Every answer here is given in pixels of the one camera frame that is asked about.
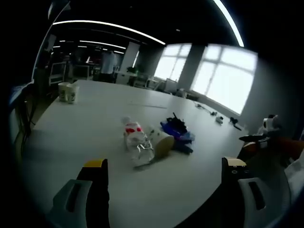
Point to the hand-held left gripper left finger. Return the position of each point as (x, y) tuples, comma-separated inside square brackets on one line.
[(97, 190)]

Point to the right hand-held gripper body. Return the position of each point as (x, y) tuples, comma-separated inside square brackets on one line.
[(269, 124)]

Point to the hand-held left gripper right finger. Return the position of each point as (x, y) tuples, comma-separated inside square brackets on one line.
[(231, 190)]

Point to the clear plastic bottle red label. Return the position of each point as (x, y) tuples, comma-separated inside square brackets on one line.
[(135, 140)]

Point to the blue and black cloth pile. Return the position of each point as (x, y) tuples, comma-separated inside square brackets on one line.
[(183, 136)]

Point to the black clip item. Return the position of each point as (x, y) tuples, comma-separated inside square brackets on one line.
[(176, 121)]

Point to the paper cup brown inside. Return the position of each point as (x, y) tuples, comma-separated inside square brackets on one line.
[(162, 145)]

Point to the white printed paper cup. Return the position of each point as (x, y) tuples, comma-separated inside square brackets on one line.
[(73, 93), (62, 91)]

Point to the small black device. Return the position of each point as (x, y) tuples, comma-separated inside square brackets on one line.
[(234, 122)]

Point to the small white device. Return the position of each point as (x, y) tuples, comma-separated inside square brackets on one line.
[(219, 119)]

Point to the person's white clothing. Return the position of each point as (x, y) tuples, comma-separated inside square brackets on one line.
[(295, 178)]

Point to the white table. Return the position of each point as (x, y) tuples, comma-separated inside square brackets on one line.
[(99, 133)]

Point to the large window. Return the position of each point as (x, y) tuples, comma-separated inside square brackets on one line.
[(225, 80)]

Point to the narrow window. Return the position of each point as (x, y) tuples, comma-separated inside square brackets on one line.
[(172, 63)]

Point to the curved ceiling light strip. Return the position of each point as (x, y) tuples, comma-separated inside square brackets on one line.
[(231, 21)]

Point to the dark chair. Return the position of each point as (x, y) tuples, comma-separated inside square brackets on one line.
[(23, 107)]

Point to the white shelf cart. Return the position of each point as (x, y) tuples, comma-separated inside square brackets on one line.
[(57, 72)]

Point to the green potted plant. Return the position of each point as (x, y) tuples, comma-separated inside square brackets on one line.
[(132, 69)]

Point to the long ceiling light strip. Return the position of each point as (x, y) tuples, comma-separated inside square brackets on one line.
[(111, 25)]

